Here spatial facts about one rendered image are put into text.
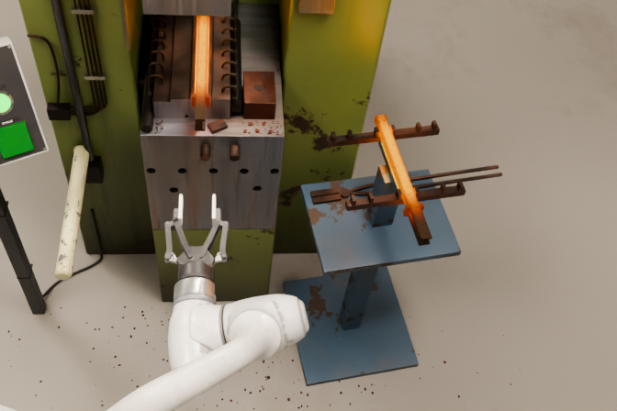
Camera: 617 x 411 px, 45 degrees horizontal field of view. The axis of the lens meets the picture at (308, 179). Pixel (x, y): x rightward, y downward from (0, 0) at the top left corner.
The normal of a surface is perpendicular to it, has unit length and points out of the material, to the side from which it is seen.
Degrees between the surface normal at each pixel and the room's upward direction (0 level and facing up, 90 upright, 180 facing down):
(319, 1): 90
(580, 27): 0
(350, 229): 0
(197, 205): 90
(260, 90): 0
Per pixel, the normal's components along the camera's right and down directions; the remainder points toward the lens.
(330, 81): 0.07, 0.80
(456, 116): 0.09, -0.61
